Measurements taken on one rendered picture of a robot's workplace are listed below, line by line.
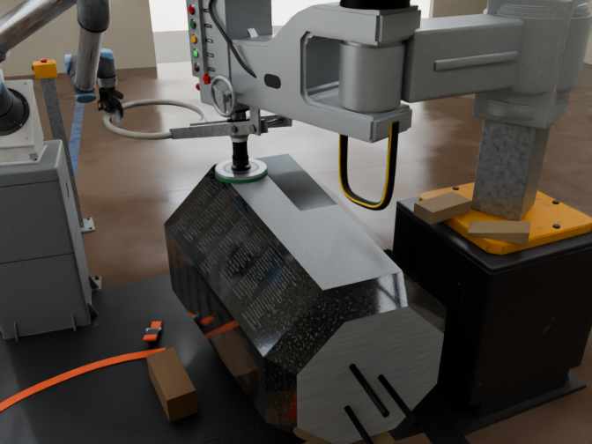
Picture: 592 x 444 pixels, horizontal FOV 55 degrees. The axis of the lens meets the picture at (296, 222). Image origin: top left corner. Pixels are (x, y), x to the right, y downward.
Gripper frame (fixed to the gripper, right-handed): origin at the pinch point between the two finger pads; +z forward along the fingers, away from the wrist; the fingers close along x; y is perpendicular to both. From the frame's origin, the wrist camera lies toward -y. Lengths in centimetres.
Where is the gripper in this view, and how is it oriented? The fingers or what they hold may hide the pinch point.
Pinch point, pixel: (115, 123)
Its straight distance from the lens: 300.0
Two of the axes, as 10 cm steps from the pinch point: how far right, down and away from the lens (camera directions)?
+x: 9.6, 1.7, -2.2
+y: -2.8, 4.8, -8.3
